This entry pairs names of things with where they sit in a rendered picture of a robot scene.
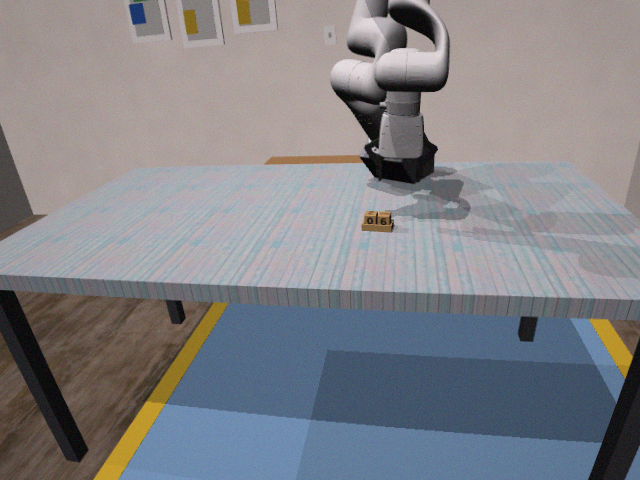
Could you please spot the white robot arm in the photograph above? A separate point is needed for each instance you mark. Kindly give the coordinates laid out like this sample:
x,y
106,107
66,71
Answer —
x,y
372,34

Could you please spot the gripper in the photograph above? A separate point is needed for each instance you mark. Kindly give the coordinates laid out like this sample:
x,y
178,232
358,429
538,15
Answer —
x,y
401,137

